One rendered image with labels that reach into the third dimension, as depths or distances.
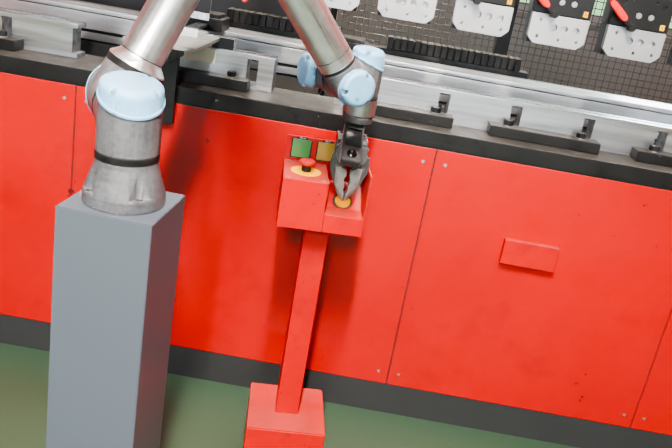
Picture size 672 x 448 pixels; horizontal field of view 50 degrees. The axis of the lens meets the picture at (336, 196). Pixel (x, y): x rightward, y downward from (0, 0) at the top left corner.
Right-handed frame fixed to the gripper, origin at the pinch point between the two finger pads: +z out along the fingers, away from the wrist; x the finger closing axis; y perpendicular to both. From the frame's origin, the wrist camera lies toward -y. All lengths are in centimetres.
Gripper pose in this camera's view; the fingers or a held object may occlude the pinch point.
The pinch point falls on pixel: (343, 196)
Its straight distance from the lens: 171.5
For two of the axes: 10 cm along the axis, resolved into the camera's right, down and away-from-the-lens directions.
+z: -1.6, 9.0, 4.0
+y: -0.4, -4.1, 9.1
